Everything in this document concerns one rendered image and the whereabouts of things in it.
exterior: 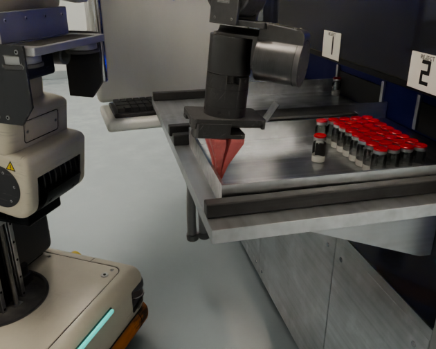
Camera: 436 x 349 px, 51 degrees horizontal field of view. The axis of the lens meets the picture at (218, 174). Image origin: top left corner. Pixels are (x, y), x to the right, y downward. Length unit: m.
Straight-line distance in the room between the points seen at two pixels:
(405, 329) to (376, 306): 0.10
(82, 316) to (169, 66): 0.79
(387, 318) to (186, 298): 1.02
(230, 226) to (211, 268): 1.47
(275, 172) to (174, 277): 1.33
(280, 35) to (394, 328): 0.65
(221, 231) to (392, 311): 0.53
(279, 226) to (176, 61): 1.00
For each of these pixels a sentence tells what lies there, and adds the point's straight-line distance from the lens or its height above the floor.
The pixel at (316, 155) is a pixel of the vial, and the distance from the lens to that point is 0.77.
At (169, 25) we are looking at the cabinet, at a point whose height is 1.03.
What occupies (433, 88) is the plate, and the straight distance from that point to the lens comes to 0.83.
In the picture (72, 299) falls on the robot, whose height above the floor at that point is 0.28.
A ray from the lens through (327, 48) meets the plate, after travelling 1.14.
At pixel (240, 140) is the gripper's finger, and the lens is 0.62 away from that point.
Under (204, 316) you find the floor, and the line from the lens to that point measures 1.80.
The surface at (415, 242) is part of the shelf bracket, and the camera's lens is 0.84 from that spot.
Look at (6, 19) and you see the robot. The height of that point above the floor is 1.09.
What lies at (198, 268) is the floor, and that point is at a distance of 2.05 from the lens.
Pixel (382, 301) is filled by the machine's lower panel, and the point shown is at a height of 0.55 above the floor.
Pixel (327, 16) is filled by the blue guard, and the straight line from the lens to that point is 1.16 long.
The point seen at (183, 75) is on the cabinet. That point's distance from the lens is 1.53.
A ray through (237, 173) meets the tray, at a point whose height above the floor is 0.88.
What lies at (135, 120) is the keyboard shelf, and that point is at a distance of 1.29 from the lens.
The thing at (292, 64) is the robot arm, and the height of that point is 1.07.
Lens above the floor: 1.16
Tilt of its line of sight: 23 degrees down
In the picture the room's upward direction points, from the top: straight up
